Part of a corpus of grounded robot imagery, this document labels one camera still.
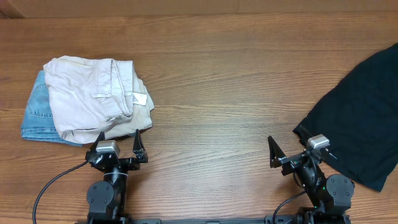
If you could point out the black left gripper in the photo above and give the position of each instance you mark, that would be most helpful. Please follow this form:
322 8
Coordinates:
140 155

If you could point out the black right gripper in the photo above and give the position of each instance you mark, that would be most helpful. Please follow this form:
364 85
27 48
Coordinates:
294 158

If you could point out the black cloth garment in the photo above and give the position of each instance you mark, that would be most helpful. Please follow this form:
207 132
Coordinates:
359 117

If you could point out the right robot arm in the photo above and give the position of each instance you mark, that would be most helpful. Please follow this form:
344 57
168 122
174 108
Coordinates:
330 196

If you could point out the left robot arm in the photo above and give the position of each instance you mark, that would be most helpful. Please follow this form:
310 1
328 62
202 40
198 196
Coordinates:
107 198

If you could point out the beige folded trousers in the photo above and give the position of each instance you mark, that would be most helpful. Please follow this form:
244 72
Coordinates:
92 96

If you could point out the blue folded jeans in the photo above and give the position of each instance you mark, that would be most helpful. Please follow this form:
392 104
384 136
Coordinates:
38 122

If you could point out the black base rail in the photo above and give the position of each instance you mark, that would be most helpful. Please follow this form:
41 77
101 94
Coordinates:
211 221

